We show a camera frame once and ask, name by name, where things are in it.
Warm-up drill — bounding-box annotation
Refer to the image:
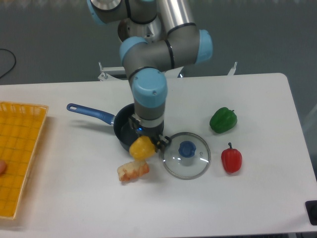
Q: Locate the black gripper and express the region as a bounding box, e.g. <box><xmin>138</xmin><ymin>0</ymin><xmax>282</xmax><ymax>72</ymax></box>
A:
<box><xmin>128</xmin><ymin>114</ymin><xmax>172</xmax><ymax>152</ymax></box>

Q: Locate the yellow bell pepper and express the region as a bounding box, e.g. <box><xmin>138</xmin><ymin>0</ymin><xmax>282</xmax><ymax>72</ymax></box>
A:
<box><xmin>129</xmin><ymin>136</ymin><xmax>156</xmax><ymax>161</ymax></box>

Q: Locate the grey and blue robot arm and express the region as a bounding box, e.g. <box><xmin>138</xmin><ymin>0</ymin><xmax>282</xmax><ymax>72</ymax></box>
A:
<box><xmin>87</xmin><ymin>0</ymin><xmax>213</xmax><ymax>150</ymax></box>

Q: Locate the green bell pepper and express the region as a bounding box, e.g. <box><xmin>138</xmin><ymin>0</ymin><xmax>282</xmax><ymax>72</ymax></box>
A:
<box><xmin>210</xmin><ymin>107</ymin><xmax>238</xmax><ymax>134</ymax></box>

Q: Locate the red bell pepper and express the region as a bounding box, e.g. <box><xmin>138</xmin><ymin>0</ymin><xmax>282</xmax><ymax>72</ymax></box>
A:
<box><xmin>221</xmin><ymin>142</ymin><xmax>242</xmax><ymax>174</ymax></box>

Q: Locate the glass lid with blue knob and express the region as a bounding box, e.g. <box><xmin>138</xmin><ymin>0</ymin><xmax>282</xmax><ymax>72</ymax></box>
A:
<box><xmin>161</xmin><ymin>132</ymin><xmax>211</xmax><ymax>180</ymax></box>

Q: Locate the toy bread piece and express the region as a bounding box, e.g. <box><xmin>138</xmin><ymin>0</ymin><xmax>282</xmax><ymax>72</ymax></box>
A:
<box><xmin>117</xmin><ymin>161</ymin><xmax>150</xmax><ymax>182</ymax></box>

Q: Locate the yellow plastic basket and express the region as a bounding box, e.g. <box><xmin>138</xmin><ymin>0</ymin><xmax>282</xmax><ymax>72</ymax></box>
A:
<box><xmin>0</xmin><ymin>101</ymin><xmax>49</xmax><ymax>220</ymax></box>

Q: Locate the black device at table edge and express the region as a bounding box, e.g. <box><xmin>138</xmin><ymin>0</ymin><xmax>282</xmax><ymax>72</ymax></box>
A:
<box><xmin>305</xmin><ymin>200</ymin><xmax>317</xmax><ymax>226</ymax></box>

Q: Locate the orange object at left edge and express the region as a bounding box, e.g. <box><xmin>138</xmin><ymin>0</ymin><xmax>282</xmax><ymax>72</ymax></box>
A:
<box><xmin>0</xmin><ymin>160</ymin><xmax>6</xmax><ymax>174</ymax></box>

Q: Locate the dark pot with blue handle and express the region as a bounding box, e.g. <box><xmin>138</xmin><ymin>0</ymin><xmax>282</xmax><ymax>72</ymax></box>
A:
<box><xmin>66</xmin><ymin>103</ymin><xmax>139</xmax><ymax>151</ymax></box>

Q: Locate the right white mounting bracket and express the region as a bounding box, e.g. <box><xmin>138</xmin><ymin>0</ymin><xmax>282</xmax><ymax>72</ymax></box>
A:
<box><xmin>227</xmin><ymin>61</ymin><xmax>237</xmax><ymax>76</ymax></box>

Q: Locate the black cable on floor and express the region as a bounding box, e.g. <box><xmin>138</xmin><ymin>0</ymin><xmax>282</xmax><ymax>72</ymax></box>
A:
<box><xmin>0</xmin><ymin>48</ymin><xmax>17</xmax><ymax>79</ymax></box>

